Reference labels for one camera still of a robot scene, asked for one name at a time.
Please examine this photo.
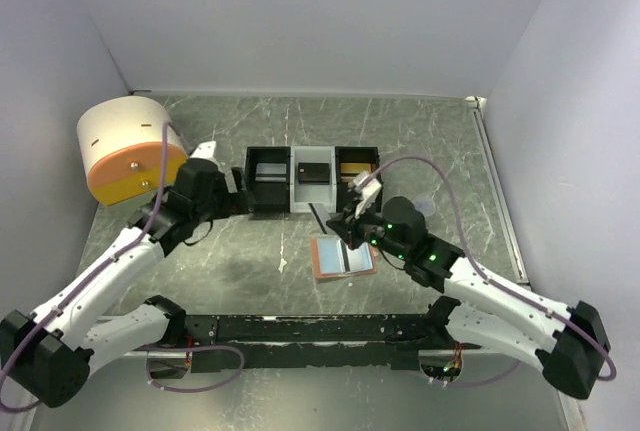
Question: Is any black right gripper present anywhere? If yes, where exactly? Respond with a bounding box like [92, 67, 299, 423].
[326, 195, 408, 261]

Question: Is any black credit card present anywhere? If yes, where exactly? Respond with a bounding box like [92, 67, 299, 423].
[297, 162, 331, 185]

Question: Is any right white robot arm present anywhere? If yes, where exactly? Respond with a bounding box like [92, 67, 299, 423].
[316, 197, 611, 400]

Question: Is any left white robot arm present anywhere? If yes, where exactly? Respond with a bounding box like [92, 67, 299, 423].
[1, 158, 251, 408]

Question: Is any gold card in tray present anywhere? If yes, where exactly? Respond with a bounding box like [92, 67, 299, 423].
[339, 162, 375, 183]

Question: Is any black white three-compartment tray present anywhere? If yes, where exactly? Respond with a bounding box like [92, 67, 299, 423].
[245, 145, 380, 214]

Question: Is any small clear plastic cup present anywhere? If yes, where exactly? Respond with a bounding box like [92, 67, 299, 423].
[414, 196, 436, 218]

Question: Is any white orange drawer cabinet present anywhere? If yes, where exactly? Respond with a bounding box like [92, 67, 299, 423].
[77, 96, 170, 206]

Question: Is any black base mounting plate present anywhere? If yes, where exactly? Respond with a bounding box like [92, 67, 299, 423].
[159, 311, 455, 370]

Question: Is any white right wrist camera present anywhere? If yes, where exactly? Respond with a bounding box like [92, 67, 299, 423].
[348, 171, 382, 218]

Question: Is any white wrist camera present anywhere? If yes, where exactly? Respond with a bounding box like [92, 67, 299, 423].
[348, 171, 382, 218]
[189, 141, 219, 166]

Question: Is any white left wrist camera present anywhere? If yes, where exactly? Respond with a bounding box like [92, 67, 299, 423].
[189, 141, 219, 166]

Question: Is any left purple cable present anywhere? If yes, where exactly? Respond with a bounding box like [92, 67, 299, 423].
[0, 120, 246, 412]

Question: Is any purple cable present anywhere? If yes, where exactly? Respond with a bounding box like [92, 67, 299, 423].
[359, 155, 617, 388]
[0, 120, 246, 412]

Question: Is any white aluminium corner rail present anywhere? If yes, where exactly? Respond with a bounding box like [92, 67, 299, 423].
[465, 95, 530, 286]

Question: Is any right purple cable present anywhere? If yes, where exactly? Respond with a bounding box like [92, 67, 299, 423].
[359, 155, 617, 388]

